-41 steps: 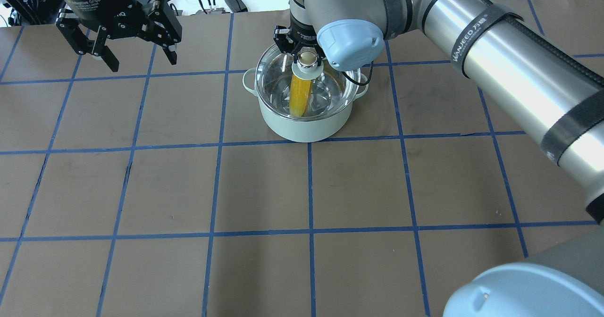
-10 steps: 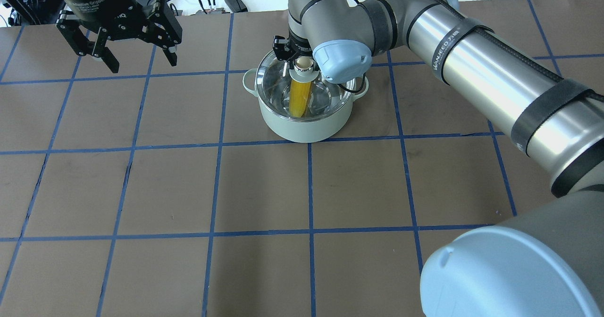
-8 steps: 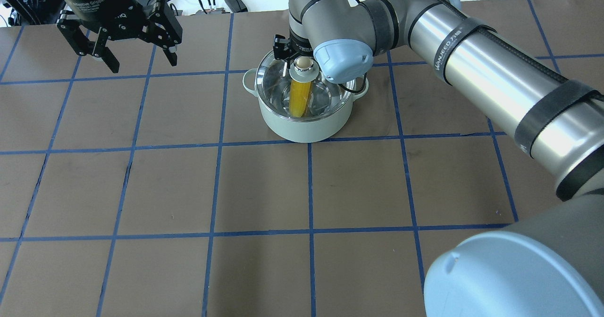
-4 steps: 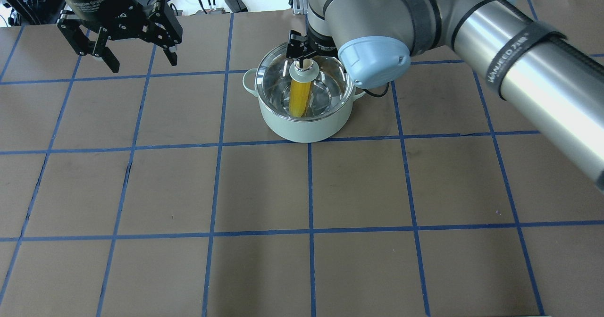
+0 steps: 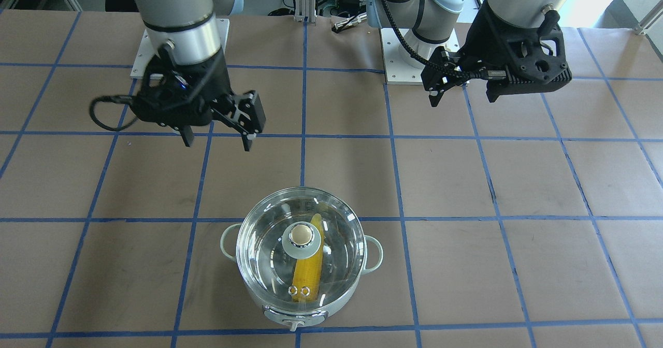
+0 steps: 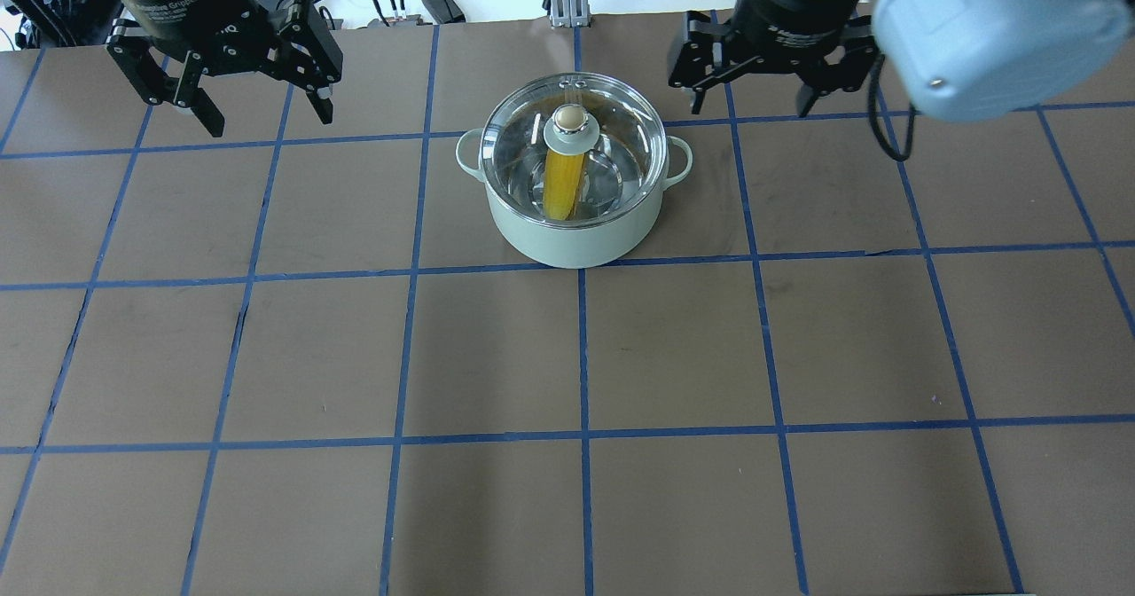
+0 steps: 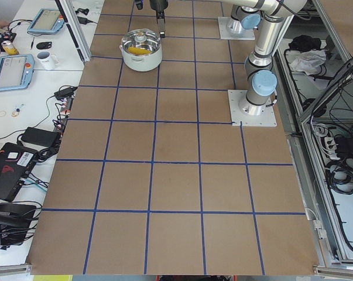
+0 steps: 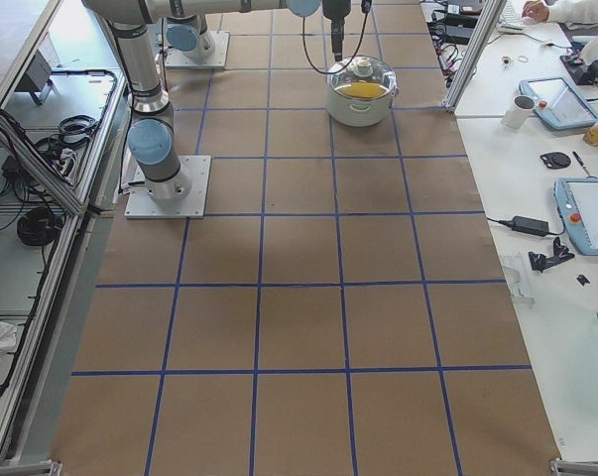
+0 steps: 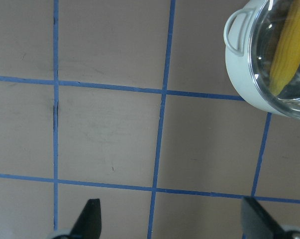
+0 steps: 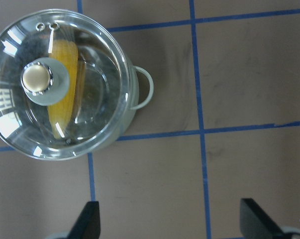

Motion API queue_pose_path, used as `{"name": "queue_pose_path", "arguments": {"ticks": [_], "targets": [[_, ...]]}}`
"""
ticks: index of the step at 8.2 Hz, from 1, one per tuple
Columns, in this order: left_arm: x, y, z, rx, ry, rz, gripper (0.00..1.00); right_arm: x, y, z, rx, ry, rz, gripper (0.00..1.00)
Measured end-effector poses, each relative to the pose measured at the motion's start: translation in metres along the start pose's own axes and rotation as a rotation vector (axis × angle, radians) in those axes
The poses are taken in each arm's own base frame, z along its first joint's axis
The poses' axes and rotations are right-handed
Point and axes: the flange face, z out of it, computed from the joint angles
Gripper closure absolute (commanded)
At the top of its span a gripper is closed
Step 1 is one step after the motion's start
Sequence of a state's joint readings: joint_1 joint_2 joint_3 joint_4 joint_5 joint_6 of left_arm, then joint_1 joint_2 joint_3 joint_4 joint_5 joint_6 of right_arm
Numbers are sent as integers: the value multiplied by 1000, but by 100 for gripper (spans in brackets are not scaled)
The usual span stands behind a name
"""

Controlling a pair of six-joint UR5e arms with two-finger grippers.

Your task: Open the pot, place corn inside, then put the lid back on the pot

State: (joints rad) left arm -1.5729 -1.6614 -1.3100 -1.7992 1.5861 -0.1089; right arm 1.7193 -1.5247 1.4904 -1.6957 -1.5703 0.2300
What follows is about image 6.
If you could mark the white metal cooking pot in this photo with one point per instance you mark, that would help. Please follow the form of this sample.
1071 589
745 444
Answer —
580 248

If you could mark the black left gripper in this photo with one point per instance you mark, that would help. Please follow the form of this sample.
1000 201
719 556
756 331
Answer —
182 6

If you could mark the yellow corn cob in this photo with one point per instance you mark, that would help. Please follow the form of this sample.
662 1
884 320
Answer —
563 178

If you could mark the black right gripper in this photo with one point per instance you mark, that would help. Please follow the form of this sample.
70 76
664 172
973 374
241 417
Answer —
787 18

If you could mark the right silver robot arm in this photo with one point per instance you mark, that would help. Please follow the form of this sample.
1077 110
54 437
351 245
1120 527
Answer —
959 60

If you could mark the glass pot lid with knob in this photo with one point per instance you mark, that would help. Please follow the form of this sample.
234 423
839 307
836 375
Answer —
617 129

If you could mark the brown paper table cover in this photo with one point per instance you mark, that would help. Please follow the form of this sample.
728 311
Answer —
301 359

